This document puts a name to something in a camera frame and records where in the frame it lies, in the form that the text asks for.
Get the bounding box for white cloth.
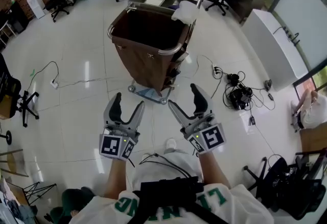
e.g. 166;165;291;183
171;0;200;24

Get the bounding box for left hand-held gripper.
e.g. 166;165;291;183
99;92;146;161

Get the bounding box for person's white shoe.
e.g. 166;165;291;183
166;138;178;151

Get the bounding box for dark wooden desk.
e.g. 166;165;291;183
234;0;267;25

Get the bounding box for brown laundry bag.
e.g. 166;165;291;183
110;9;190;93

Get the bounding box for black harness cable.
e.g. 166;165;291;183
138;152;193;179

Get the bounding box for white box appliance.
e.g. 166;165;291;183
26;0;46;20

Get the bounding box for black chest harness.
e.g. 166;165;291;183
132;176;232;224

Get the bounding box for black faucet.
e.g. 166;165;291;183
282;26;300;47

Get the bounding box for person's left forearm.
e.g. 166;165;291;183
103;158;128;200

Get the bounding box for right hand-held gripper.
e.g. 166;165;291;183
168;83;227;155

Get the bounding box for black tangle of cables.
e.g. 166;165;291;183
211;68;276;112

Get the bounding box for white counter cabinet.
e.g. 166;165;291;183
241;9;310;92

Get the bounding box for person's right forearm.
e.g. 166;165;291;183
197;150;232;190

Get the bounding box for black folding stand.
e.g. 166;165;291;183
22;181;57;206

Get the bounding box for person's white shirt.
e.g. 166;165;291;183
68;148;274;224

